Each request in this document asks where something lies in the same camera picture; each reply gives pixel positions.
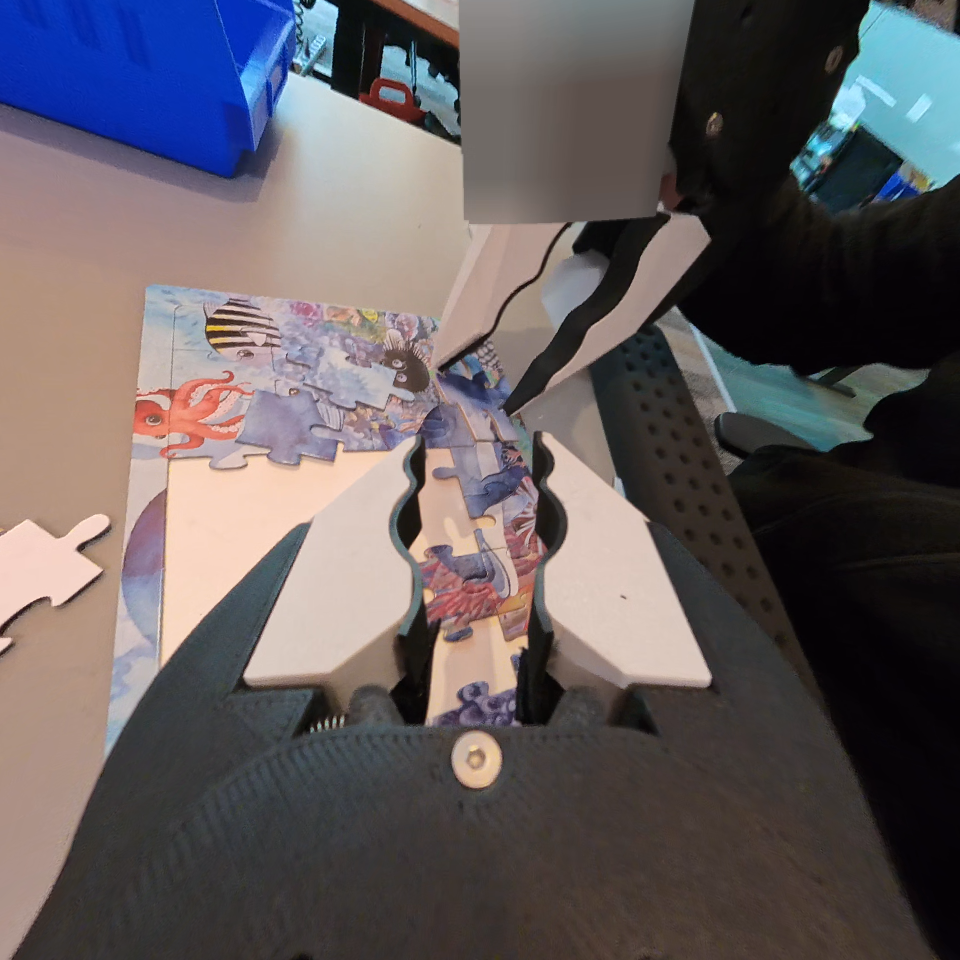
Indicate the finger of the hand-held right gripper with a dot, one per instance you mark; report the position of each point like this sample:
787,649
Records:
480,300
637,285

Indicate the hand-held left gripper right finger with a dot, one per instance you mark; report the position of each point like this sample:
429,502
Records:
622,600

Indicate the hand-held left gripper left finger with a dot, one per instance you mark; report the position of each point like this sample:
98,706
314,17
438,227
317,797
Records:
337,600

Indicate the sea animals jigsaw puzzle board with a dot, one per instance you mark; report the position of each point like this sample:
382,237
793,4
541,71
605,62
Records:
225,525

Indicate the blue purple puzzle piece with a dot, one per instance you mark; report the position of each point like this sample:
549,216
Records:
285,427

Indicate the white puzzle piece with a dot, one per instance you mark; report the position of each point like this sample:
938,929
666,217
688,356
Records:
45,570

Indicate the person's right forearm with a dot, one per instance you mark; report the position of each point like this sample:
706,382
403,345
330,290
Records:
840,285

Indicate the black perforated chair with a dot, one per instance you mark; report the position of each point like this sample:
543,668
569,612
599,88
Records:
675,450

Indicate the red tool case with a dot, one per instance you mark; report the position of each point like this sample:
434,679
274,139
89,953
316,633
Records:
390,105

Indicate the wooden edged table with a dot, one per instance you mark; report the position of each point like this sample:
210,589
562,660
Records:
427,15

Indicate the blue plastic bin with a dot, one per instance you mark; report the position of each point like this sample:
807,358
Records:
135,67

